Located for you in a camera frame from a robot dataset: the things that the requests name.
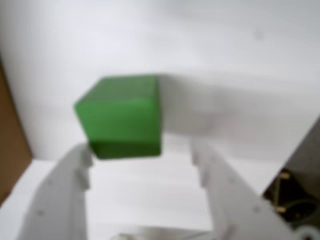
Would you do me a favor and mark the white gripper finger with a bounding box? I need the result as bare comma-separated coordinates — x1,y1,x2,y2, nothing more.
190,139,301,240
15,142,95,240

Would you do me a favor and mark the green cube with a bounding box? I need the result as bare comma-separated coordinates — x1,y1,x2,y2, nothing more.
73,73,164,161

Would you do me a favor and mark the brown cardboard box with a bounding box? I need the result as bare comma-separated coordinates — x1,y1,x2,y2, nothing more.
0,62,34,204

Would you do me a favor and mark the dark board with brass standoffs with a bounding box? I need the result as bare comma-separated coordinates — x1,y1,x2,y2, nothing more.
262,167,320,230

